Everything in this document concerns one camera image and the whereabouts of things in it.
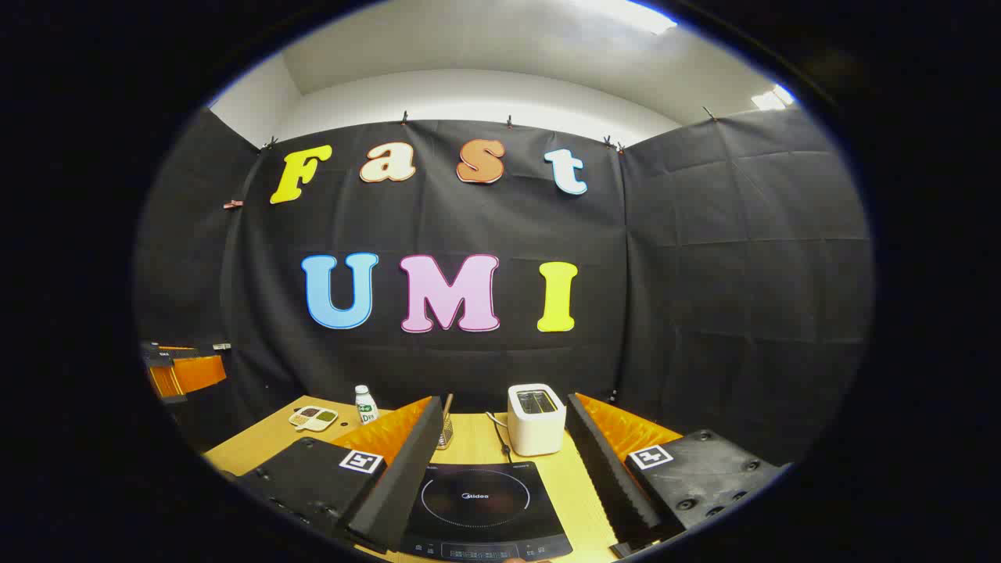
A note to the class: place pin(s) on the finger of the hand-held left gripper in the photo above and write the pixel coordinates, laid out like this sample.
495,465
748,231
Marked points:
191,374

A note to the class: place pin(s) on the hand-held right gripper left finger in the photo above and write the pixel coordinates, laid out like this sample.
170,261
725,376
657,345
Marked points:
399,485

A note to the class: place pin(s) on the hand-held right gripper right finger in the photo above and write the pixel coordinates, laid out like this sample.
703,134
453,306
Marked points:
606,469

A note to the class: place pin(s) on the black induction cooktop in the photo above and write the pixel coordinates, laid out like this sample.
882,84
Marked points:
485,516

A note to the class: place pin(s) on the white toaster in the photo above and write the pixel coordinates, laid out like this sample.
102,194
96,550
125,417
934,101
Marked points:
536,434

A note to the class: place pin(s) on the white drink bottle green label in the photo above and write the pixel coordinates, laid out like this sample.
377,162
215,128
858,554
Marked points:
366,410

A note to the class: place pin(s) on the white divided dish of beans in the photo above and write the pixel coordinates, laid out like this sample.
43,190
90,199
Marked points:
313,418

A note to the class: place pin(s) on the small ceiling light panel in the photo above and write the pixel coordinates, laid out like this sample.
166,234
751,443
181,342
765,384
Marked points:
770,98

